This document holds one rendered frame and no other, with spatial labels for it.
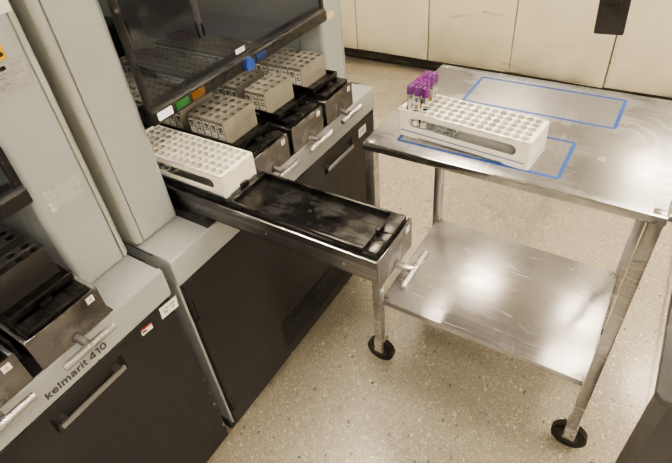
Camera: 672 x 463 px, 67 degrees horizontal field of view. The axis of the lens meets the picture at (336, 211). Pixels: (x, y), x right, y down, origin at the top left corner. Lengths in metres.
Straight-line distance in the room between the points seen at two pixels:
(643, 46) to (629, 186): 2.04
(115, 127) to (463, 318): 1.00
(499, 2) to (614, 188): 2.19
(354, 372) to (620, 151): 1.01
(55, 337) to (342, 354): 1.01
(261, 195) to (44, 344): 0.46
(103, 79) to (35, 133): 0.15
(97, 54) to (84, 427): 0.67
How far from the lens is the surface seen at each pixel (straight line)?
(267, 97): 1.28
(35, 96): 0.93
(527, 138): 1.06
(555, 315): 1.54
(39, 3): 0.93
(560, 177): 1.07
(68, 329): 0.98
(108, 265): 1.09
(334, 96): 1.39
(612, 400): 1.77
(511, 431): 1.64
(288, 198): 1.03
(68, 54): 0.95
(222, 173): 1.03
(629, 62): 3.12
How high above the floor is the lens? 1.42
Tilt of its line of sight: 39 degrees down
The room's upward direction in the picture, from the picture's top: 6 degrees counter-clockwise
